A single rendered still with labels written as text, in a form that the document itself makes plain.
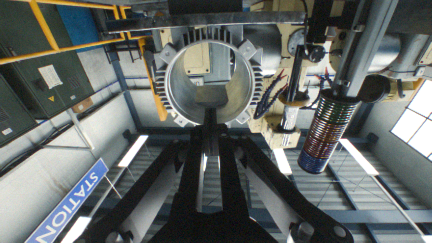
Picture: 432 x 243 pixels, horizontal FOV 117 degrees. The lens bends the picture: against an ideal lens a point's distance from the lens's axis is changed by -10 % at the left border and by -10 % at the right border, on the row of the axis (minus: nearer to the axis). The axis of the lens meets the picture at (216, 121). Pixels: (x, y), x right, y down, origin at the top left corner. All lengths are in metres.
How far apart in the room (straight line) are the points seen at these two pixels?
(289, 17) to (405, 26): 0.35
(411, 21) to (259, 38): 0.41
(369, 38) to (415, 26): 0.25
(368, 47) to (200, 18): 0.24
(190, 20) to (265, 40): 0.51
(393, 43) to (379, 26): 0.78
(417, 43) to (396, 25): 0.61
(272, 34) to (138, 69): 6.60
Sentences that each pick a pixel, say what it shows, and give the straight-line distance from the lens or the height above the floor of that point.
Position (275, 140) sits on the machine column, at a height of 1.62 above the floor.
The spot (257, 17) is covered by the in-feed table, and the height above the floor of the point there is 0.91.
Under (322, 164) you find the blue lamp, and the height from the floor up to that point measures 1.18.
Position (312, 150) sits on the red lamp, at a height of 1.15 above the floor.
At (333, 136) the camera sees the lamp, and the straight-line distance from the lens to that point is 0.36.
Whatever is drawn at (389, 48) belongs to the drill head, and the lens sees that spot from 1.08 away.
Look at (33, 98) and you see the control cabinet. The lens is 3.26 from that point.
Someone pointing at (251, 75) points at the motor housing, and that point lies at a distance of 0.28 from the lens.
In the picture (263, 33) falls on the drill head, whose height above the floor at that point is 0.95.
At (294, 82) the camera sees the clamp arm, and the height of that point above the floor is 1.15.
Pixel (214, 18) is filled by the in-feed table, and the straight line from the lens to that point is 0.24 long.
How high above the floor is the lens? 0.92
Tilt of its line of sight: 33 degrees up
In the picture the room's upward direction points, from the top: 177 degrees clockwise
